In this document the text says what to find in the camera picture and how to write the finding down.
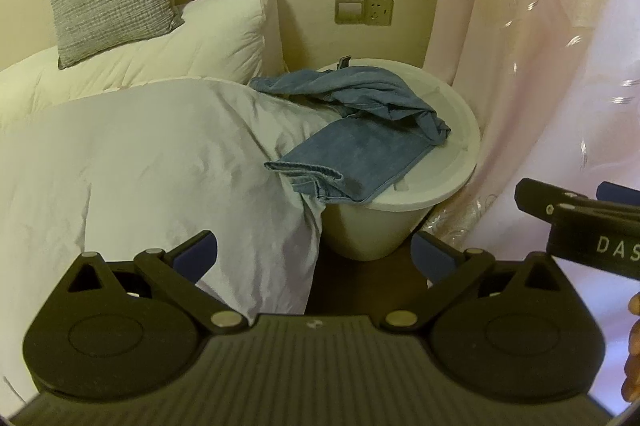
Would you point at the white pillow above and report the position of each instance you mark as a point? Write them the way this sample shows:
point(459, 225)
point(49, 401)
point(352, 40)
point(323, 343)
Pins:
point(200, 41)

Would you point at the small dark object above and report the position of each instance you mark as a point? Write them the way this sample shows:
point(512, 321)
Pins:
point(343, 62)

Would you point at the person's right hand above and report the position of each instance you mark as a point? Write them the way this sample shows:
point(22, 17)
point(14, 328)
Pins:
point(634, 356)

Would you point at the wall power socket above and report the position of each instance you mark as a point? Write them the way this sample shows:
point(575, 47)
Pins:
point(378, 11)

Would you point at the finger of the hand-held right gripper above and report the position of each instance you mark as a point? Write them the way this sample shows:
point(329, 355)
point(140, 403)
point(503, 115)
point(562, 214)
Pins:
point(617, 193)
point(537, 196)

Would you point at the pink patterned curtain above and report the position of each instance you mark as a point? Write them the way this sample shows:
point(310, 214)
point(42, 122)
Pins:
point(525, 56)

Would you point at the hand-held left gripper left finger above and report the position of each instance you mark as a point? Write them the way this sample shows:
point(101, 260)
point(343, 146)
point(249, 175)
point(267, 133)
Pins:
point(197, 253)

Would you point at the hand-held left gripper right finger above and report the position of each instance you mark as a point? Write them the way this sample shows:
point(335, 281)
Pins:
point(430, 256)

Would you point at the white round lidded bin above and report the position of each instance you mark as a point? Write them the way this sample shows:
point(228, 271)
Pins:
point(450, 146)

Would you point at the blue denim jeans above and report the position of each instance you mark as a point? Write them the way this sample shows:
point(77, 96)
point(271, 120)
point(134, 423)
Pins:
point(350, 151)

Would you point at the wall light switch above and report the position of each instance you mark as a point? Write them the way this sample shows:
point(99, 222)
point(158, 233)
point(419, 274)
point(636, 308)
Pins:
point(349, 10)

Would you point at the lilac duvet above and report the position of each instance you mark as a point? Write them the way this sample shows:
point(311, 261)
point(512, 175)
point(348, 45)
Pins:
point(125, 181)

